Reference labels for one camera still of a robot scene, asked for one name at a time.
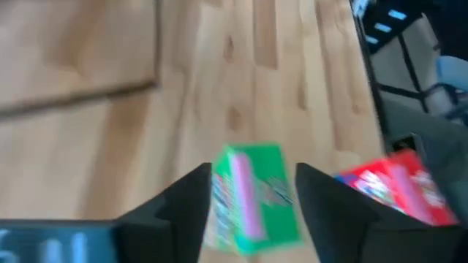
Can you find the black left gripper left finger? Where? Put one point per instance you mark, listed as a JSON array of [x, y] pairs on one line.
[[183, 219]]

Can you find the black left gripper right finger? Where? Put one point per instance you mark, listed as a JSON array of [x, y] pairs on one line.
[[336, 219]]

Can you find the light blue object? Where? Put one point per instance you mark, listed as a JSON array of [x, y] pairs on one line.
[[453, 73]]

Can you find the green Apple Jacks cereal box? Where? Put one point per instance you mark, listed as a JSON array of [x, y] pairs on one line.
[[263, 197]]

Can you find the red Froot Loops cereal box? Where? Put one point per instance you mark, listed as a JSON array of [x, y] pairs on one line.
[[402, 182]]

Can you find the wooden shelf with black frame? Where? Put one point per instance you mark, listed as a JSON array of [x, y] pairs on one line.
[[73, 44]]

